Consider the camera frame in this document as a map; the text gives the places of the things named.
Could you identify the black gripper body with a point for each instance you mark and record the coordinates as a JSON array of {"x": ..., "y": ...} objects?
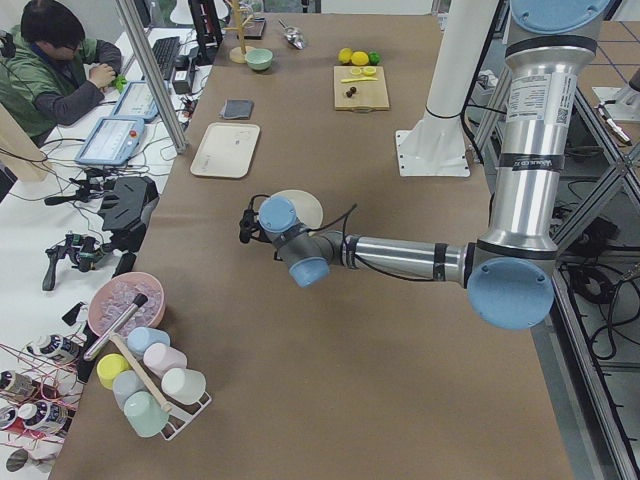
[{"x": 259, "y": 235}]

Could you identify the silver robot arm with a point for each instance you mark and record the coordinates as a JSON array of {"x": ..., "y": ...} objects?
[{"x": 507, "y": 270}]

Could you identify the cream rectangular tray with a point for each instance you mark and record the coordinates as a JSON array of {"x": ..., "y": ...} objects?
[{"x": 226, "y": 150}]

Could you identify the cream round plate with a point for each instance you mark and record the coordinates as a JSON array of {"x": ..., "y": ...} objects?
[{"x": 308, "y": 208}]

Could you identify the grey folded cloth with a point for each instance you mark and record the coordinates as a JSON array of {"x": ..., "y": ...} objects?
[{"x": 236, "y": 109}]

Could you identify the blue teach pendant one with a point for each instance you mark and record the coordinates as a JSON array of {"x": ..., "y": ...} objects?
[{"x": 111, "y": 142}]

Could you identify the pink bowl with ice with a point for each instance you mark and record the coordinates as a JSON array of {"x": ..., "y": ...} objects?
[{"x": 112, "y": 299}]

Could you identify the blue teach pendant two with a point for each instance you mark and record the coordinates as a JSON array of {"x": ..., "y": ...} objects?
[{"x": 136, "y": 100}]

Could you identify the mint green bowl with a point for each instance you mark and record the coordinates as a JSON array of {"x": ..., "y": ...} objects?
[{"x": 259, "y": 59}]

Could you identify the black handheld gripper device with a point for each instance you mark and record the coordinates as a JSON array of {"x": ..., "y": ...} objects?
[{"x": 84, "y": 251}]

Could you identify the wooden mug tree stand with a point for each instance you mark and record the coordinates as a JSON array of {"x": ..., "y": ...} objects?
[{"x": 242, "y": 17}]

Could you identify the cup rack with pastel cups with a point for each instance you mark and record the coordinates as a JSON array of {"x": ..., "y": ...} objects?
[{"x": 165, "y": 407}]

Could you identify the wooden cutting board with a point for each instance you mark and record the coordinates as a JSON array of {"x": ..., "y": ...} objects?
[{"x": 370, "y": 96}]

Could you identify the yellow plastic knife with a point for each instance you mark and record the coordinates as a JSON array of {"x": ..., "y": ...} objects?
[{"x": 358, "y": 79}]

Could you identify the metal scoop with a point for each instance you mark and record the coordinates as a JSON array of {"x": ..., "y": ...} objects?
[{"x": 293, "y": 35}]

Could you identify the black keyboard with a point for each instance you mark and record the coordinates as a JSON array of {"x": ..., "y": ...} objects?
[{"x": 165, "y": 52}]

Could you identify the whole yellow lemon one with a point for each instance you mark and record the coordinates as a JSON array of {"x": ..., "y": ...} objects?
[{"x": 345, "y": 55}]

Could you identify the whole yellow lemon two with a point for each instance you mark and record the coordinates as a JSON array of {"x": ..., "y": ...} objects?
[{"x": 359, "y": 58}]

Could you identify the green lime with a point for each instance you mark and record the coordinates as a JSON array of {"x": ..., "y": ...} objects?
[{"x": 374, "y": 58}]

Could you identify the seated person green vest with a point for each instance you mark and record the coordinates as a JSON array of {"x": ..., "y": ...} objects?
[{"x": 57, "y": 74}]

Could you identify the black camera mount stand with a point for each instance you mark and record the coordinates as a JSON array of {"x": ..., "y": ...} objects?
[{"x": 126, "y": 211}]

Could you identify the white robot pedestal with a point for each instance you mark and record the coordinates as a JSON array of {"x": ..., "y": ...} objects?
[{"x": 436, "y": 144}]

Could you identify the aluminium frame post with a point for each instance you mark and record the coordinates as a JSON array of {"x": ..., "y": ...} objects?
[{"x": 143, "y": 52}]

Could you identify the wire rack with bottles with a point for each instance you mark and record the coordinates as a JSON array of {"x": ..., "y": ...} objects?
[{"x": 42, "y": 389}]

